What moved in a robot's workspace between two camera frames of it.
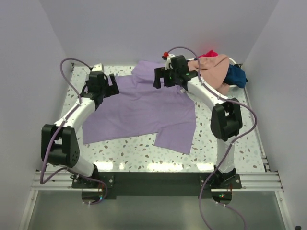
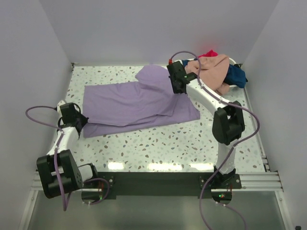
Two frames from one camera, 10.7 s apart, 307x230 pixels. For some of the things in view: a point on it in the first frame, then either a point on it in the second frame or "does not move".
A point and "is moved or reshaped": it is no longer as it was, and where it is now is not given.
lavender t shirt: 141,109 is moved or reshaped
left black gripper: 112,90 to 84,119
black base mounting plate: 146,185 does not move
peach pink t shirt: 214,69 does not move
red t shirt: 210,53 does not move
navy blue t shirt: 236,76 does not move
